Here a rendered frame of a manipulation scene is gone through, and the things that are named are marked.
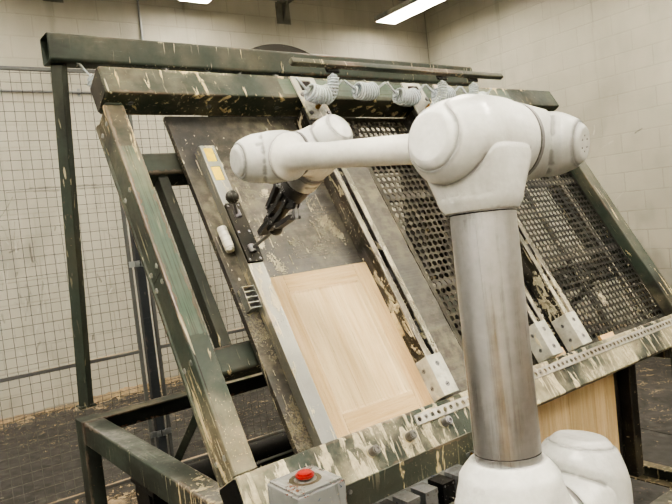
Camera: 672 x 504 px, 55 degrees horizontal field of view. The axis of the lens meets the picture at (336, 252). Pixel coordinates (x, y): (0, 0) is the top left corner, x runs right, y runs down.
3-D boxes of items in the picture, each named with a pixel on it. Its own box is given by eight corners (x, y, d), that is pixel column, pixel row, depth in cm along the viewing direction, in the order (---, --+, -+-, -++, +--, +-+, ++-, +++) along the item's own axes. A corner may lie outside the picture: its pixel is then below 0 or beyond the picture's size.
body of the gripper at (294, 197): (280, 167, 159) (266, 190, 165) (293, 195, 156) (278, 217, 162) (305, 166, 163) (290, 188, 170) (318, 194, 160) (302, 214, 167)
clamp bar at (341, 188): (426, 406, 188) (477, 374, 171) (277, 97, 230) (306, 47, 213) (449, 397, 194) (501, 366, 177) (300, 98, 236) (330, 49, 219)
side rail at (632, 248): (655, 323, 281) (676, 312, 273) (527, 127, 320) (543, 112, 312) (664, 320, 286) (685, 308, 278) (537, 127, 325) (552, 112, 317)
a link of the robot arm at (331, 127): (316, 147, 160) (273, 152, 152) (346, 104, 149) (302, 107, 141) (336, 181, 157) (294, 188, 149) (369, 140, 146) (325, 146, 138)
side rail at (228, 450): (218, 488, 153) (235, 476, 145) (95, 128, 192) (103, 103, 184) (240, 480, 157) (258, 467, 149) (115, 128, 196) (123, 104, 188)
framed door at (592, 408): (481, 550, 225) (486, 552, 223) (466, 395, 222) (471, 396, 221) (616, 467, 280) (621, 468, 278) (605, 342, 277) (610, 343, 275)
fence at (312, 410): (314, 449, 164) (322, 444, 161) (194, 153, 198) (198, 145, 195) (330, 443, 167) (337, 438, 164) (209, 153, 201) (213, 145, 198)
